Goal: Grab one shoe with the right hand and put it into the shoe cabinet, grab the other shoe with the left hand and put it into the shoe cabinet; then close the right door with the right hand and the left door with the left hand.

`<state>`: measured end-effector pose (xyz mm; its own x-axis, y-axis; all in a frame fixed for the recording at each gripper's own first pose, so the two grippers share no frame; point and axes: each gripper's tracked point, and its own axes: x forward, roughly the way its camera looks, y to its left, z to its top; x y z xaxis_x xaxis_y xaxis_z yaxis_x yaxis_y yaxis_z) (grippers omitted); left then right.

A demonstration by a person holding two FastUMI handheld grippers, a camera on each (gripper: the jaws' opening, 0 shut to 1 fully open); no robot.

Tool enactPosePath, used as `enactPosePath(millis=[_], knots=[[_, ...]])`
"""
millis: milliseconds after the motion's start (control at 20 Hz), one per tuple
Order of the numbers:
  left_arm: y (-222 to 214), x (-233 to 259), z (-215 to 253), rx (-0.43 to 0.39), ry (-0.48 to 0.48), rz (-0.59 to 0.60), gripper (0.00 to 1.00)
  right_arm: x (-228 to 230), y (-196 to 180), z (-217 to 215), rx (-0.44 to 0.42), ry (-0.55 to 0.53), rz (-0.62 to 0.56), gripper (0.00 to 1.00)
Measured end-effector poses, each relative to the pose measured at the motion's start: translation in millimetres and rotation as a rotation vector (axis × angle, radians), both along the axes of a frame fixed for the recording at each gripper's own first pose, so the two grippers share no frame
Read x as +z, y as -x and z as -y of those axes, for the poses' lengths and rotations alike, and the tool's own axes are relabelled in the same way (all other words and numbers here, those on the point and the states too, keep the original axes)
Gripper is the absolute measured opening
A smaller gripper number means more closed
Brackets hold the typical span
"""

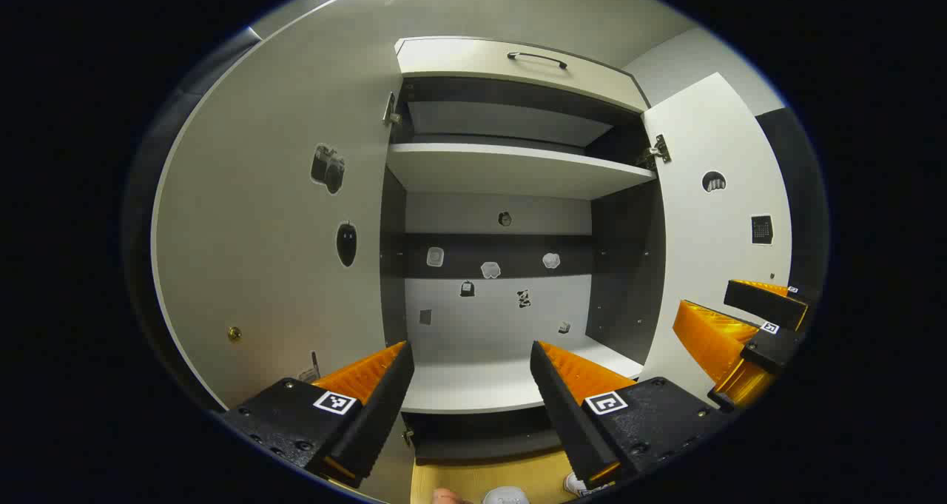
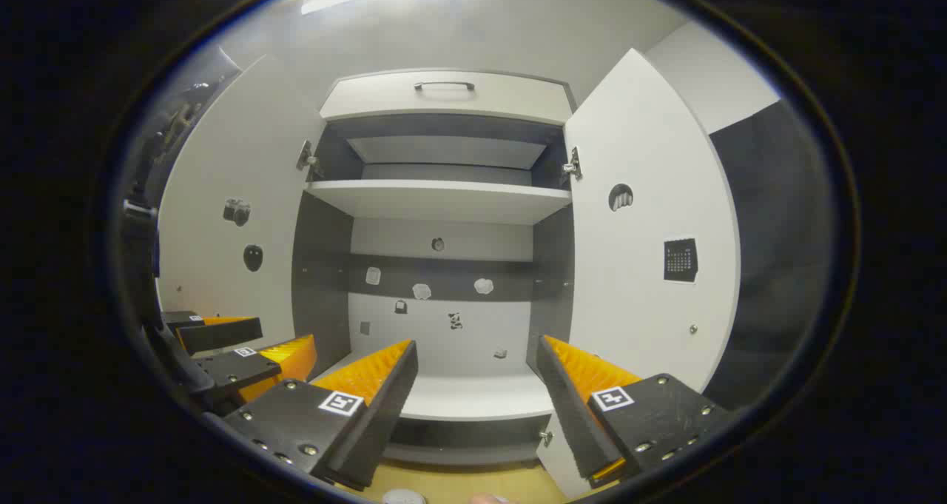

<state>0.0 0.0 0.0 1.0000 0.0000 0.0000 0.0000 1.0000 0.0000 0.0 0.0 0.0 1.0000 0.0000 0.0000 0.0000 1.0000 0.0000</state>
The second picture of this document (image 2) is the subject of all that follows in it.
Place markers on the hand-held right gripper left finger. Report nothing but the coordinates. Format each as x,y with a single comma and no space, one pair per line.
385,408

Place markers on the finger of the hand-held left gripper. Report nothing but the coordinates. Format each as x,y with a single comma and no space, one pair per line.
222,334
240,371

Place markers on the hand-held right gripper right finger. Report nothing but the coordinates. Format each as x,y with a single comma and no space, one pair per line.
566,408

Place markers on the white shoe cabinet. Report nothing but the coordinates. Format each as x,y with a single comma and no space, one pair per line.
473,326

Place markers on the white cabinet door camera sticker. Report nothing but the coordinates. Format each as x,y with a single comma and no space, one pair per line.
237,156

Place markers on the white cabinet door cat sticker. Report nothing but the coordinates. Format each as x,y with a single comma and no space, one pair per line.
636,267

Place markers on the metal door hinge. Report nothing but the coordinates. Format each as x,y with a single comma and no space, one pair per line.
572,165
307,158
546,438

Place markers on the white cabinet shelf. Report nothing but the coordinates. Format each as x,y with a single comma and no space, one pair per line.
436,197

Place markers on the black backdrop cloth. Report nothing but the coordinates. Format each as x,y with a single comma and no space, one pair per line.
777,252

